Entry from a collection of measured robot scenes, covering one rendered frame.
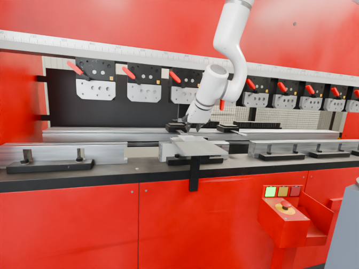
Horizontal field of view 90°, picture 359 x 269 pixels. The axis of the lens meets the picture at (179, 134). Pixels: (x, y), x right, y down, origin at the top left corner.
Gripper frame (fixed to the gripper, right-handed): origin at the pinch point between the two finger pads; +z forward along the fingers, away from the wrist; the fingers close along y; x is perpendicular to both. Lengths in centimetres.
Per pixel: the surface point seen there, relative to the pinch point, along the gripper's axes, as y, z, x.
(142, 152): 3, 228, -130
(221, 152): -5.7, -7.2, 18.9
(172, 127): 3.6, 21.0, -17.4
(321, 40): -75, -35, -36
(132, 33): 28.5, -26.6, -28.5
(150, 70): 20.4, -16.0, -19.4
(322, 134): -131, 28, -18
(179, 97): 6.6, -7.8, -12.1
